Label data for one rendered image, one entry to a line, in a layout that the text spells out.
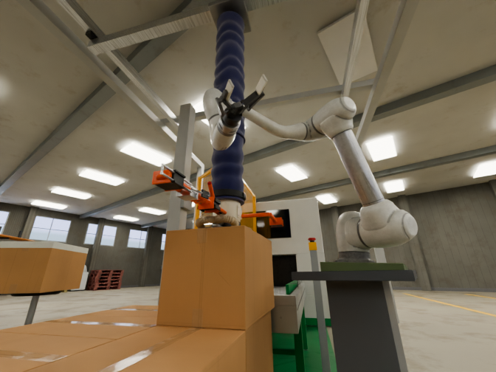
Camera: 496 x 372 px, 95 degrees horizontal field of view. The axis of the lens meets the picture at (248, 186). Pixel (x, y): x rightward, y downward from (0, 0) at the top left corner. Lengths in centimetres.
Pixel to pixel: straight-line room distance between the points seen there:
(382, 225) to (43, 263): 249
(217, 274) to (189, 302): 17
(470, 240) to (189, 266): 1189
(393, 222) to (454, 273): 1117
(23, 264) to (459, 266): 1236
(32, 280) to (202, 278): 180
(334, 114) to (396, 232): 60
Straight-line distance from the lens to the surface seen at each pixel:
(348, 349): 131
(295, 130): 127
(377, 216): 119
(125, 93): 381
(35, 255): 265
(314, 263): 218
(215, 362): 74
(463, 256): 1237
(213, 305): 105
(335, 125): 122
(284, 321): 166
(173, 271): 114
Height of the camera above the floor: 75
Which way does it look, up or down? 21 degrees up
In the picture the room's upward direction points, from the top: 1 degrees counter-clockwise
